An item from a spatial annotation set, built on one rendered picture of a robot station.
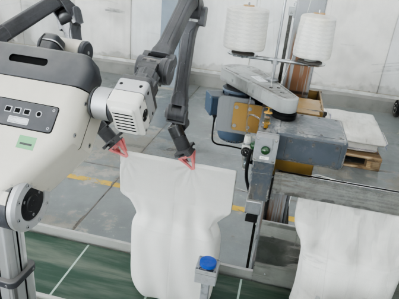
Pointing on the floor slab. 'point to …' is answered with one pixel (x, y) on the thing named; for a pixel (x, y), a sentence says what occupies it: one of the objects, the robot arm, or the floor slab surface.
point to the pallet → (371, 158)
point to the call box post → (204, 291)
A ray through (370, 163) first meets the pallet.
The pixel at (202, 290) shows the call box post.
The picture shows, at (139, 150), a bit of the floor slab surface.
